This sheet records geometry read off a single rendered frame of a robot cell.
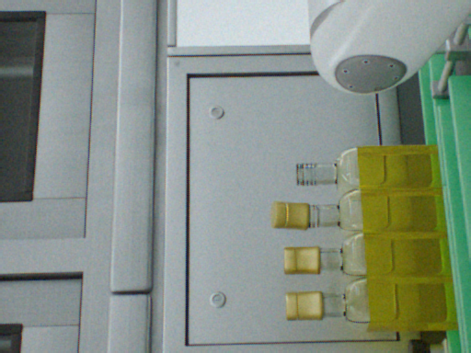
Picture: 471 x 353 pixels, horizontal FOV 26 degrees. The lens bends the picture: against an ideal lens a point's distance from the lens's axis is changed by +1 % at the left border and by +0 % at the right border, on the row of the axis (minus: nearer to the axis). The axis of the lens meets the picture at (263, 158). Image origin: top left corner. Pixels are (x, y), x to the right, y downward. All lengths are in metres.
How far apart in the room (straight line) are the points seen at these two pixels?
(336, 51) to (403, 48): 0.05
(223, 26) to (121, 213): 0.33
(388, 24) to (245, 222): 0.68
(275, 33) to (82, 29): 0.30
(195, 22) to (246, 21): 0.08
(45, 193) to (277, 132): 0.34
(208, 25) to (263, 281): 0.41
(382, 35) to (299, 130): 0.70
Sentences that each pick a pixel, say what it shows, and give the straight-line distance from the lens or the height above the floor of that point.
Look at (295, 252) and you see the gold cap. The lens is 1.24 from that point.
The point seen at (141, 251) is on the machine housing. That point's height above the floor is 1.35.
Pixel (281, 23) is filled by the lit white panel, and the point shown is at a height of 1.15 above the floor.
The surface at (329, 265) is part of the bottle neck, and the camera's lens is 1.24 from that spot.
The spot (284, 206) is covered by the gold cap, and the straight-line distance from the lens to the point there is 1.25.
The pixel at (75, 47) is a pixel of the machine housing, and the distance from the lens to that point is 1.60.
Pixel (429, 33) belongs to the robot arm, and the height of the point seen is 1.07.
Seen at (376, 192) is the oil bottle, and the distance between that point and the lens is 1.26.
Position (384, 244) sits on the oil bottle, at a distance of 1.23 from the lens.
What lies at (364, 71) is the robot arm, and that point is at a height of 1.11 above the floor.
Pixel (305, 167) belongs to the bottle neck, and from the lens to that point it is 1.28.
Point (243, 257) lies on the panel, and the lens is 1.38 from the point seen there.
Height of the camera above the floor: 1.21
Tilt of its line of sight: 1 degrees down
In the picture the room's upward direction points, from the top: 91 degrees counter-clockwise
